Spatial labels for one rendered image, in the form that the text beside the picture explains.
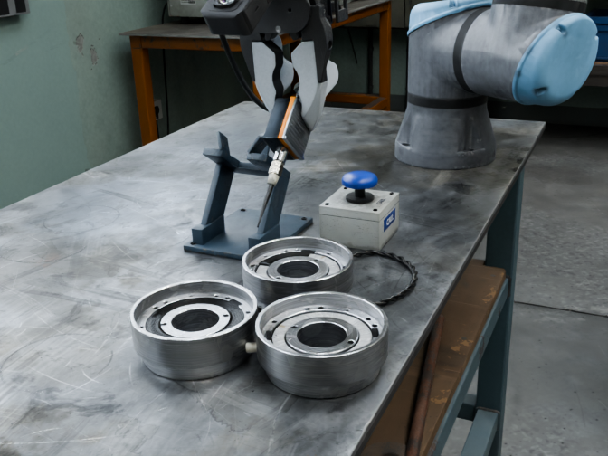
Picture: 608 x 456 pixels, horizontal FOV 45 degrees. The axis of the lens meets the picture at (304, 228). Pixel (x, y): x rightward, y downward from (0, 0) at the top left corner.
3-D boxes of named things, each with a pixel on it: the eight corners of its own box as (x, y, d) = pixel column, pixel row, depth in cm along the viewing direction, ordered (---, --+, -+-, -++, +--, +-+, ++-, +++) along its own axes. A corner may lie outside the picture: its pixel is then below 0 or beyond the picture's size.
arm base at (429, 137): (411, 137, 123) (412, 78, 119) (504, 146, 117) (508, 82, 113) (381, 164, 110) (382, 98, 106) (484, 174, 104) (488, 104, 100)
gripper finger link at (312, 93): (356, 116, 77) (340, 26, 74) (330, 132, 73) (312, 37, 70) (330, 118, 79) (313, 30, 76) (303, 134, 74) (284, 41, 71)
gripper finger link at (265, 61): (308, 117, 80) (308, 31, 76) (280, 132, 76) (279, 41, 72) (282, 113, 82) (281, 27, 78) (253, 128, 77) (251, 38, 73)
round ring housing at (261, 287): (342, 327, 66) (341, 286, 64) (229, 318, 68) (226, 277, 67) (362, 276, 75) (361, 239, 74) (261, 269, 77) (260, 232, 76)
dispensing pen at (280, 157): (233, 215, 69) (284, 68, 75) (254, 234, 73) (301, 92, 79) (253, 216, 68) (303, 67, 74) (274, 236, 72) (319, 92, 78)
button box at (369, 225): (379, 251, 81) (380, 210, 79) (319, 242, 83) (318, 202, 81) (402, 225, 87) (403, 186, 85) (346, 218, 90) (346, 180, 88)
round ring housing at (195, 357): (182, 402, 56) (176, 355, 55) (111, 350, 63) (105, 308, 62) (285, 349, 63) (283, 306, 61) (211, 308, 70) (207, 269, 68)
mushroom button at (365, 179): (370, 223, 81) (370, 180, 80) (337, 219, 83) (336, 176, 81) (382, 212, 85) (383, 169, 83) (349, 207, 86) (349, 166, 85)
